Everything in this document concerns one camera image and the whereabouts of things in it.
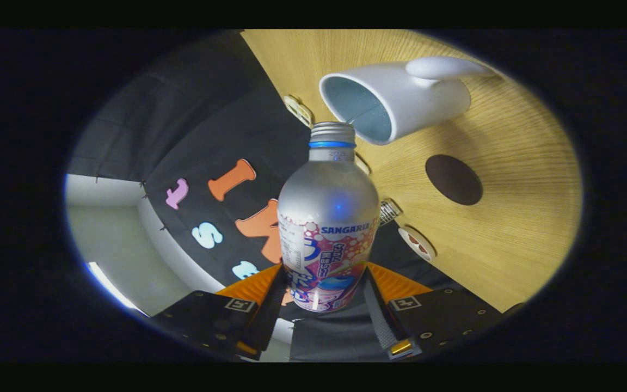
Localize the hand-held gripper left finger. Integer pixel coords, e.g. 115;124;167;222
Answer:
152;264;287;361

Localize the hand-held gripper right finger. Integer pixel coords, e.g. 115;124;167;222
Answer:
362;262;510;361

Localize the silver juice bottle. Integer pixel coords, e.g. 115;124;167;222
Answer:
277;121;380;313

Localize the dark brown round coaster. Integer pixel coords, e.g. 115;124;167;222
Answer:
425;154;484;206

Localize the white cup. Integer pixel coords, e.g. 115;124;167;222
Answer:
319;56;496;146

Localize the white round plate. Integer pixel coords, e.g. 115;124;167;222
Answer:
398;225;437;262

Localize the small metal rack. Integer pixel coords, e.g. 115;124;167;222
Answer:
379;199;403;226

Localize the wooden table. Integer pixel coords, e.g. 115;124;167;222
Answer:
240;30;583;314

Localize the ceiling strip light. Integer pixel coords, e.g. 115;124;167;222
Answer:
86;261;140;312

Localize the black backdrop cloth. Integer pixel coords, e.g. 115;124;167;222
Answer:
67;30;458;363

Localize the white compartment tray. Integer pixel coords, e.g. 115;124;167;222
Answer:
283;95;314;129

